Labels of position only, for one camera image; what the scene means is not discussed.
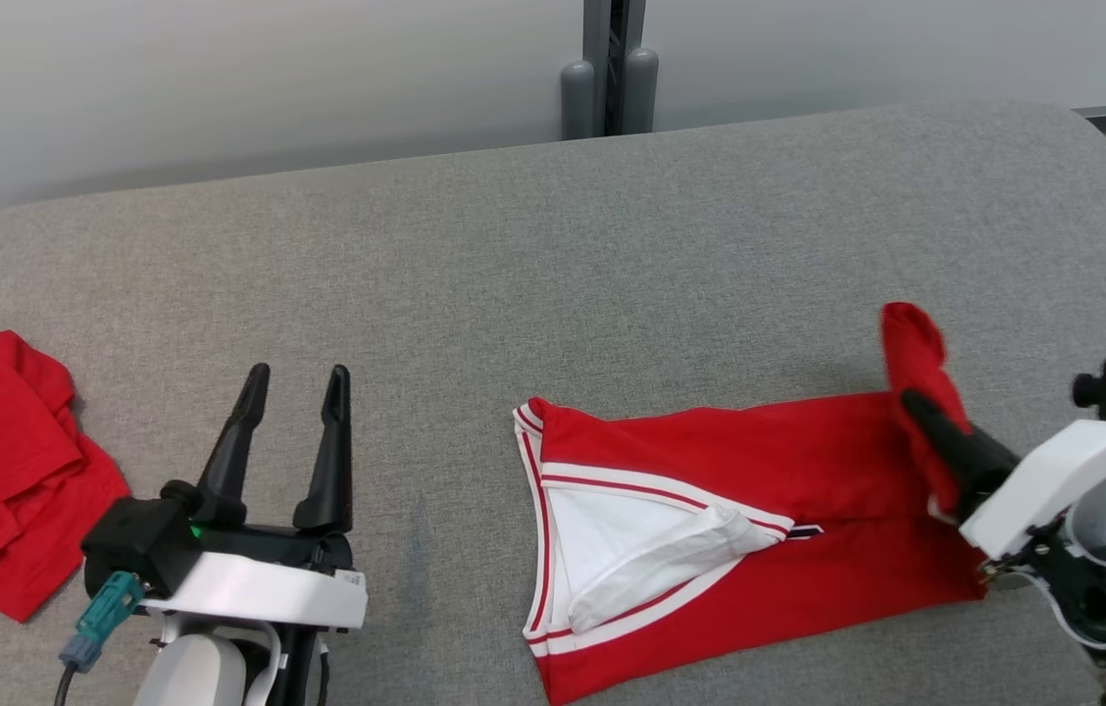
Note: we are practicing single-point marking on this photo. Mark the red Bulls 23 jersey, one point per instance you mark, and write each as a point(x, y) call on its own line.
point(759, 451)

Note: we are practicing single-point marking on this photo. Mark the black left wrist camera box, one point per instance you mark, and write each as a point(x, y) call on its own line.
point(141, 539)

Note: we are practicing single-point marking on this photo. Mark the red Bulls shorts white stripe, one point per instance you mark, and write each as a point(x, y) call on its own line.
point(4, 441)

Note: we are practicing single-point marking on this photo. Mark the grey partition post with feet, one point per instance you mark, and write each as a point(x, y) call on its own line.
point(609, 59)

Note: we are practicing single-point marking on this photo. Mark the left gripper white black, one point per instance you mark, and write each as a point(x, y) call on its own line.
point(269, 593)

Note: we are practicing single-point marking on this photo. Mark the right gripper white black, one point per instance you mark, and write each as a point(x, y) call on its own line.
point(1053, 471)

